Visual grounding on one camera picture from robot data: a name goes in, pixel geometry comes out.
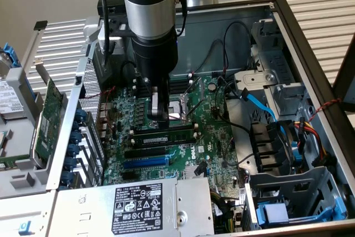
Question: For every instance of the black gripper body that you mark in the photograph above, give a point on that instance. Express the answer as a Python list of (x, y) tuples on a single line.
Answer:
[(155, 56)]

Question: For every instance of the green RAM stick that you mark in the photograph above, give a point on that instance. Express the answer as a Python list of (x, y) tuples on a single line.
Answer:
[(11, 160), (155, 140)]

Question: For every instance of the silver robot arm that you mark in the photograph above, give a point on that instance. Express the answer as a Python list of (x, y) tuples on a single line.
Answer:
[(149, 12)]

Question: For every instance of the RAM slot white latches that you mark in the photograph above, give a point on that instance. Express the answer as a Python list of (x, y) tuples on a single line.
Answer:
[(183, 126), (132, 140), (180, 83), (180, 76)]

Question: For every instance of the metal CPU socket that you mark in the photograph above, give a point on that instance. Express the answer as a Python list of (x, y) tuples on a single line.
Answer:
[(177, 108)]

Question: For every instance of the thin metal locking lever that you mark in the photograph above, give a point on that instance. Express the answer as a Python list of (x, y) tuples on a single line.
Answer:
[(198, 108)]

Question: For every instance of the metal socket cover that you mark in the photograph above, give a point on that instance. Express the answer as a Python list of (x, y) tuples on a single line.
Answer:
[(202, 87)]

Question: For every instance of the round coin battery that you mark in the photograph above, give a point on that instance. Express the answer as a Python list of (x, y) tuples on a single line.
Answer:
[(212, 86)]

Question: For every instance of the open metal PC case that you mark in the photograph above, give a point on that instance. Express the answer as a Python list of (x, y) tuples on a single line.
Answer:
[(205, 26)]

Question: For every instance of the long black expansion slot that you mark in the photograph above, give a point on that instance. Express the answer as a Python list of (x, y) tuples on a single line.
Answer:
[(144, 152)]

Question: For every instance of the green motherboard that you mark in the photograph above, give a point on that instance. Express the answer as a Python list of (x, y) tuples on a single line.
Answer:
[(210, 137)]

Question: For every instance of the blue expansion slot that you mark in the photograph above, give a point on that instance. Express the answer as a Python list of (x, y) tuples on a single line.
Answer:
[(144, 162)]

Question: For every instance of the silver chipset heatsink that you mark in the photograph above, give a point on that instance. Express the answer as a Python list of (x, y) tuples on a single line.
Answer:
[(190, 173)]

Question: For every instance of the blue card retainer clip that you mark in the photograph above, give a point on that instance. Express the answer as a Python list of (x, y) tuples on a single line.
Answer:
[(67, 177), (73, 149), (71, 162), (76, 137), (81, 115)]

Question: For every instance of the short black expansion slot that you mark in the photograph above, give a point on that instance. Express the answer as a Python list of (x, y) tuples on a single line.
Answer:
[(129, 175)]

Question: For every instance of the metal drive cage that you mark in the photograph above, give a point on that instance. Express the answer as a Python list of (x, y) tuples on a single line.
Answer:
[(255, 80)]

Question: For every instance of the black cooling fan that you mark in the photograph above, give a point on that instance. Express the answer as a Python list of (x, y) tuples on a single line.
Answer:
[(266, 142)]

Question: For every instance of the black table end cap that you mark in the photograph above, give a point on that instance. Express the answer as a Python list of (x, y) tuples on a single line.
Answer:
[(40, 25)]

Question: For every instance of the green graphics card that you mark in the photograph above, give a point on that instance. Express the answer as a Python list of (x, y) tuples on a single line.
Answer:
[(48, 126)]

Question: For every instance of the silver power supply unit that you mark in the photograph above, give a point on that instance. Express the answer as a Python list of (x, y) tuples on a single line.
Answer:
[(91, 212)]

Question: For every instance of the blue disk caddy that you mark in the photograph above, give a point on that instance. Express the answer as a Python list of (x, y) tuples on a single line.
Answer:
[(12, 54)]

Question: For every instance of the blue plastic clip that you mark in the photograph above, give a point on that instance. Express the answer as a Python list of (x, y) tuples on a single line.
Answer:
[(297, 156)]

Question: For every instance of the silver hard disk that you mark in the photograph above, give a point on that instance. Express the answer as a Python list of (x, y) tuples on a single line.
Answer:
[(9, 98)]

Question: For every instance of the metal disk bay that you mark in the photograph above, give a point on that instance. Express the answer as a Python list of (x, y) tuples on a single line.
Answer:
[(291, 184)]

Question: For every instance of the blue plastic disk tray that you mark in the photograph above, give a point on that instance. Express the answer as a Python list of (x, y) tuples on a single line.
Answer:
[(274, 212)]

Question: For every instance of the silver CPU chip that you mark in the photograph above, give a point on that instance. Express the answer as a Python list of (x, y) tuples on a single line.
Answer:
[(2, 140)]

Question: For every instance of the dark brown board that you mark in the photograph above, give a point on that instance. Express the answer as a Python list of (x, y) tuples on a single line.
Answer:
[(346, 81)]

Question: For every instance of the blue release latch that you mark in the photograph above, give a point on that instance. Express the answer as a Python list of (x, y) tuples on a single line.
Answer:
[(25, 228)]

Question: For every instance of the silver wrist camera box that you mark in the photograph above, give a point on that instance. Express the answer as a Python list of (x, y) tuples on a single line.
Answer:
[(117, 46)]

